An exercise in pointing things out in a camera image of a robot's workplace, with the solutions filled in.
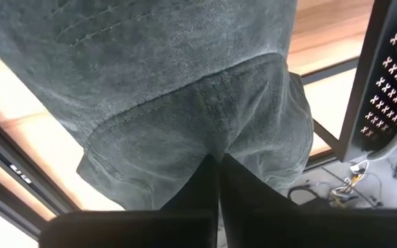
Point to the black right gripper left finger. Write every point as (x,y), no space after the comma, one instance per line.
(198,196)

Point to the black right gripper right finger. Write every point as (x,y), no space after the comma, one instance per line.
(243,193)

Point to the black perforated metal stand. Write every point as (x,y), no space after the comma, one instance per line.
(360,103)

